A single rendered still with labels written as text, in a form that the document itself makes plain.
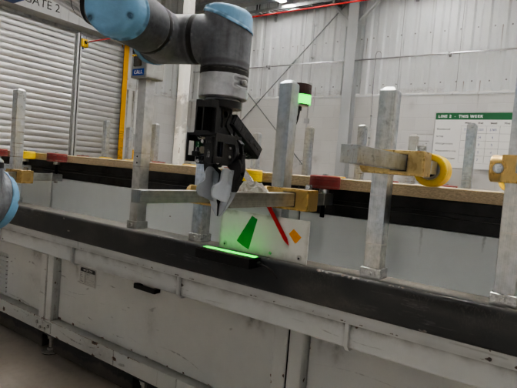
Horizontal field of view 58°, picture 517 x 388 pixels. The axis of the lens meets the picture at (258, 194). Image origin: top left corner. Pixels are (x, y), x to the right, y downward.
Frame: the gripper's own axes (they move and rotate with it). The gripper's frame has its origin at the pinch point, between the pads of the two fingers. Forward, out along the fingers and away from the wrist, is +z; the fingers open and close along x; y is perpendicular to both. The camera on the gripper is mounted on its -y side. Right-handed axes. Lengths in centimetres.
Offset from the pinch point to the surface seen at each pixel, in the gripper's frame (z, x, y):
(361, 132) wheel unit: -30, -31, -134
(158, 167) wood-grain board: -6, -68, -46
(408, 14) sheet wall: -302, -228, -745
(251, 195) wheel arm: -2.7, 1.4, -7.3
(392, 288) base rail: 13.2, 26.6, -23.0
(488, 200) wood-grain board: -6, 39, -46
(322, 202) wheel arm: -1.3, 1.4, -38.6
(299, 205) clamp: -0.8, 2.9, -24.4
